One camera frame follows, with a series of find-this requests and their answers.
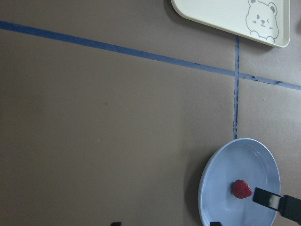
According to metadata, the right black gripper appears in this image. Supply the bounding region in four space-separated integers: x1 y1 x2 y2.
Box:
253 187 301 223

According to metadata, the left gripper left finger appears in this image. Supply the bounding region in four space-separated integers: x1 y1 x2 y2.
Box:
111 222 122 226

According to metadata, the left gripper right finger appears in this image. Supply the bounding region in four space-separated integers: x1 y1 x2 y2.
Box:
210 222 221 226

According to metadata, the red strawberry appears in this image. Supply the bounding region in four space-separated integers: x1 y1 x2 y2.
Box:
231 179 253 199

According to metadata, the blue round plate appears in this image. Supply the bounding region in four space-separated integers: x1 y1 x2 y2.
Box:
198 138 281 226

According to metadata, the cream bear tray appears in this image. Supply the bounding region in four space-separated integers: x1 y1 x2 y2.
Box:
171 0 290 48

